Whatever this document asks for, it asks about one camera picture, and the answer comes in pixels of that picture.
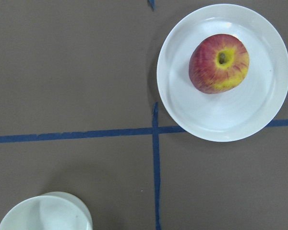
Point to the red yellow apple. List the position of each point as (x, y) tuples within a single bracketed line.
[(218, 64)]

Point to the white round plate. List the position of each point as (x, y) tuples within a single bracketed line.
[(242, 111)]

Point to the white plastic bowl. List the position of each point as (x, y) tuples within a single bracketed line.
[(49, 211)]

